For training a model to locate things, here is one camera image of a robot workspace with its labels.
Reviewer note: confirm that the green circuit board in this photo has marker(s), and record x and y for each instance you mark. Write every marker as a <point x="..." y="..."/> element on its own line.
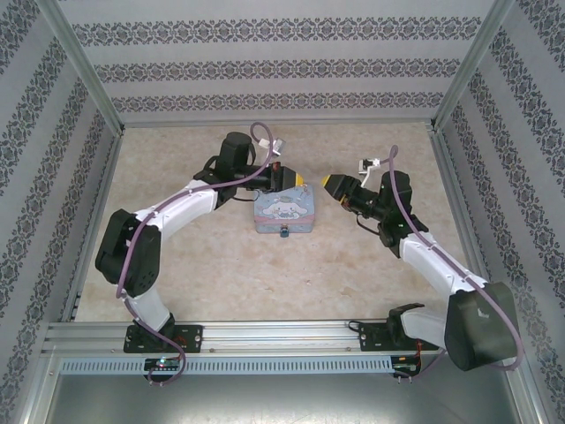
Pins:
<point x="407" y="364"/>
<point x="162" y="363"/>

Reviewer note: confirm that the aluminium frame post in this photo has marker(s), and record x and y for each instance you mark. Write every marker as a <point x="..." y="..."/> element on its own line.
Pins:
<point x="472" y="62"/>
<point x="79" y="62"/>

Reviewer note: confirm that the aluminium mounting rail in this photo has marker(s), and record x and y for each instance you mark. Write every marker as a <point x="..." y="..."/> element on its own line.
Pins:
<point x="273" y="335"/>

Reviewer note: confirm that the left green circuit board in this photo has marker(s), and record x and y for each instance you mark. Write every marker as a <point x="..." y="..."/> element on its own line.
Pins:
<point x="162" y="363"/>

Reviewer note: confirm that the grey metal sheet panel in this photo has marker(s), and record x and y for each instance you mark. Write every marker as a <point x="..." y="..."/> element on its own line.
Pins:
<point x="282" y="399"/>

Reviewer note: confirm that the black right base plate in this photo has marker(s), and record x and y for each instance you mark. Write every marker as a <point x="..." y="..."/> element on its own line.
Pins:
<point x="373" y="338"/>

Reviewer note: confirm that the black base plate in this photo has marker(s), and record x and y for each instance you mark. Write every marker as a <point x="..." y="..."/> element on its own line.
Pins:
<point x="190" y="338"/>
<point x="373" y="338"/>

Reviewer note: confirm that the aluminium side rail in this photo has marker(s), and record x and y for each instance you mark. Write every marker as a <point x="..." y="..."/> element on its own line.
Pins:
<point x="95" y="221"/>
<point x="459" y="212"/>

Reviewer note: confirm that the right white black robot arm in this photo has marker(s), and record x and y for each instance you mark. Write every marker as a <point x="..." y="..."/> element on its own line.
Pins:
<point x="437" y="260"/>

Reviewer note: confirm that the right green circuit board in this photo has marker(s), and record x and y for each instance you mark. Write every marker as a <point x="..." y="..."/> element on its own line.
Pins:
<point x="407" y="364"/>

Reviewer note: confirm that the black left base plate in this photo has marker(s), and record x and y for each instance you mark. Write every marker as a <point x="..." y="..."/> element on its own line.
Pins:
<point x="190" y="338"/>

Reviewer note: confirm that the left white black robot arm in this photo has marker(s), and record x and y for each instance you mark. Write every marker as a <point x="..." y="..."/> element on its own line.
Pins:
<point x="181" y="207"/>

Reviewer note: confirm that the pastel cartoon tin box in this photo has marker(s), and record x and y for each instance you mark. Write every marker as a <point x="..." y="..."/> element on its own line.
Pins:
<point x="284" y="212"/>

